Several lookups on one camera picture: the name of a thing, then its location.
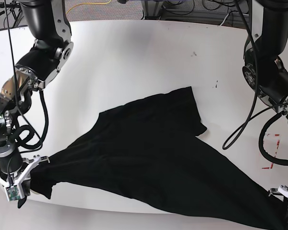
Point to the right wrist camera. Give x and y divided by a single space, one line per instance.
13 193

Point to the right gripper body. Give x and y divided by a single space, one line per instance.
22 173

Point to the black T-shirt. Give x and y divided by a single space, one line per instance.
149 150

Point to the red tape rectangle marking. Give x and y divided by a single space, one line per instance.
271 144

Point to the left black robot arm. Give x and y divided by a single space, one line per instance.
263 70

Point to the aluminium frame post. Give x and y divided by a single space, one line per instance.
151 9

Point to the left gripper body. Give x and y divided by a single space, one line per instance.
281 190

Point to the black tripod stand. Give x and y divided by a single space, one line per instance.
11 13

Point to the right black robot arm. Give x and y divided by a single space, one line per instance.
51 29

